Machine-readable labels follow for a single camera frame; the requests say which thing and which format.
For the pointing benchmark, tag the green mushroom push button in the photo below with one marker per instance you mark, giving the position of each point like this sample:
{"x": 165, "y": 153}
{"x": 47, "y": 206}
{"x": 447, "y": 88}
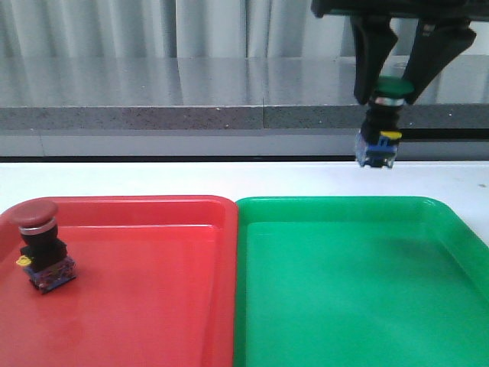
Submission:
{"x": 378, "y": 139}

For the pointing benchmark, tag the grey curtain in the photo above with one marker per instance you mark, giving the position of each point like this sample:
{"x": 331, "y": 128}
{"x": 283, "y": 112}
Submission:
{"x": 219, "y": 29}

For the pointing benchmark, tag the green plastic tray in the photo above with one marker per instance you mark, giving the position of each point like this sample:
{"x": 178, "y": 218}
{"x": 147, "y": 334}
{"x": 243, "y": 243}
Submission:
{"x": 359, "y": 281}

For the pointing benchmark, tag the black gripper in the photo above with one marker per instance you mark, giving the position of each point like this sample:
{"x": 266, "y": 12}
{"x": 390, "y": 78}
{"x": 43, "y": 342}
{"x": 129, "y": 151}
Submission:
{"x": 436, "y": 44}

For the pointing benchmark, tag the red mushroom push button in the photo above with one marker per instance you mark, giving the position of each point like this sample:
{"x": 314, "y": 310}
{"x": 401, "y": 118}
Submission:
{"x": 44, "y": 257}

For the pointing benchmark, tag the grey stone counter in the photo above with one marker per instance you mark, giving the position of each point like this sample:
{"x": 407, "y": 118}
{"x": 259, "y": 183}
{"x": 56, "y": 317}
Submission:
{"x": 105, "y": 109}

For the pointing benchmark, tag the red plastic tray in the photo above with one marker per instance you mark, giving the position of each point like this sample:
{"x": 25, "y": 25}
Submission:
{"x": 155, "y": 285}

